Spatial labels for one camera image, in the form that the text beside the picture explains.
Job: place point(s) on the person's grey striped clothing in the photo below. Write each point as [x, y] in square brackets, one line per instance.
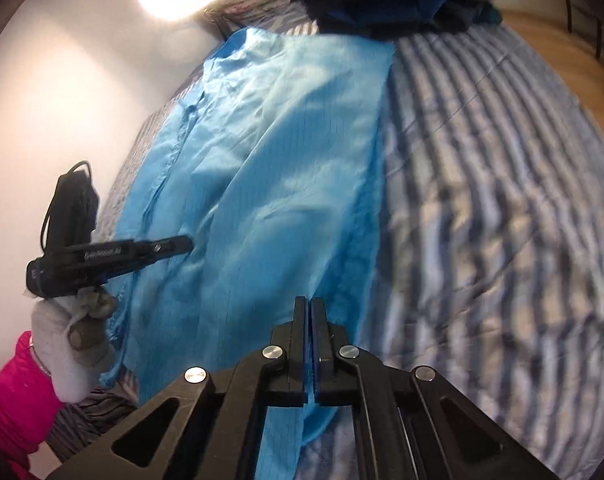
[87, 420]

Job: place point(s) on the person's left hand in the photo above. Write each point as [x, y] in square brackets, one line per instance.
[57, 340]

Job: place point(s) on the blue plaid bed sheet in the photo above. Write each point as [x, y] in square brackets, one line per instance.
[267, 10]

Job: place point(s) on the person's left forearm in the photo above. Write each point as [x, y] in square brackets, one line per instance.
[12, 405]

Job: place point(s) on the blue coat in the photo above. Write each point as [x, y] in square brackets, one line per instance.
[282, 160]

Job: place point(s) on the black clothes rack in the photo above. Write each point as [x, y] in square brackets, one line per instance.
[568, 10]

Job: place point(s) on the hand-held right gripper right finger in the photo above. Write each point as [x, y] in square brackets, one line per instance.
[319, 340]

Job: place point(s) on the blue folded garment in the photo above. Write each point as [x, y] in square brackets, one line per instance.
[362, 17]

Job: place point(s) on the striped bed blanket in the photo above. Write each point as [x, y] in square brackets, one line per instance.
[481, 210]

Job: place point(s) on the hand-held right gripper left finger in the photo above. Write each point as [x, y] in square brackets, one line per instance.
[302, 340]

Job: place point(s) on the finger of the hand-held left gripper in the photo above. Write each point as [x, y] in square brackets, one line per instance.
[167, 249]

